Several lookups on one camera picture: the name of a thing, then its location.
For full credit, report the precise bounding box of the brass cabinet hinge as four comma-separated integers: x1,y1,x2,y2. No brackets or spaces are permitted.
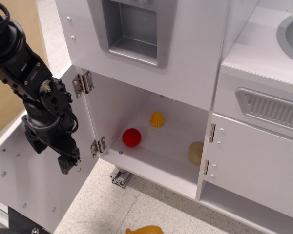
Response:
208,123,216,143
203,159,209,175

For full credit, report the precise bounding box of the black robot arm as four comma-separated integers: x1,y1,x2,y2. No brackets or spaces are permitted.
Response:
0,3,80,175

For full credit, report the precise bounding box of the orange toy chicken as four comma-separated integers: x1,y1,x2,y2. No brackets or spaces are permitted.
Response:
125,225,164,234

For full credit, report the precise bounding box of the plywood panel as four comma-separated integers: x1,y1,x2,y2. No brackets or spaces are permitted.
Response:
0,0,49,132

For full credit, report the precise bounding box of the white toy kitchen counter unit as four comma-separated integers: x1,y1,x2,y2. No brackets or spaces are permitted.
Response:
197,0,293,234

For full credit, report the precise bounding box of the silver fridge hinge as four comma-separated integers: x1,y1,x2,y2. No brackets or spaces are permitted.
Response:
72,71,94,98
90,136,107,158

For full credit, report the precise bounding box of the white toy fridge cabinet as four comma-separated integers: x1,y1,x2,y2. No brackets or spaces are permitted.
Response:
54,0,231,202

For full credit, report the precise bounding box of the silver vent panel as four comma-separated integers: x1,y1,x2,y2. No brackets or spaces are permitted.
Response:
235,87,293,130

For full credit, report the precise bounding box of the beige toy potato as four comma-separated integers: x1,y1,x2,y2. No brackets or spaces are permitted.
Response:
188,141,204,165

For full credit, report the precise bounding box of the lower brass cabinet hinge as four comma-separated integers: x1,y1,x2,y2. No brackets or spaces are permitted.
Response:
203,159,209,175

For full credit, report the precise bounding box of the yellow toy corn piece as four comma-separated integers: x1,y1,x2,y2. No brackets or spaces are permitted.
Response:
150,111,165,127

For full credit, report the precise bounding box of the silver ice dispenser recess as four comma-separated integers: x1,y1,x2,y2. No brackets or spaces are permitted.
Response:
87,0,178,69

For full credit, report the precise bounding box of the white cabinet door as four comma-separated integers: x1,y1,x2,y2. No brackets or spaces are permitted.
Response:
202,114,293,218

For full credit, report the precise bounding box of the upper brass cabinet hinge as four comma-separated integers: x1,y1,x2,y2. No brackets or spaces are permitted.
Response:
208,123,216,143

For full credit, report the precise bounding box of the lower silver fridge hinge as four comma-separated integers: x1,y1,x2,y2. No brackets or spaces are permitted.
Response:
90,136,107,158

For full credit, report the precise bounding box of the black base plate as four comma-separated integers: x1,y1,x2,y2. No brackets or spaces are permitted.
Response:
8,206,51,234

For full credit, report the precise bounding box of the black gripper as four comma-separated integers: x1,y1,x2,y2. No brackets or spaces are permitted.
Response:
22,116,81,175

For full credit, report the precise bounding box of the aluminium extrusion foot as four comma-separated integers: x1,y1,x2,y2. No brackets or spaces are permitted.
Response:
110,167,132,189

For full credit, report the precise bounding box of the red toy ball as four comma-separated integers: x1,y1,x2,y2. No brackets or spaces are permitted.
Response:
122,128,142,147

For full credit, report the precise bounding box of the white fridge door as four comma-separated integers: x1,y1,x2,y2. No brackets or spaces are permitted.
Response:
0,64,96,232
56,0,230,110

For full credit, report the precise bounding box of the upper silver fridge hinge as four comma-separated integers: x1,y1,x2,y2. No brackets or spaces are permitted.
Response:
72,71,94,98

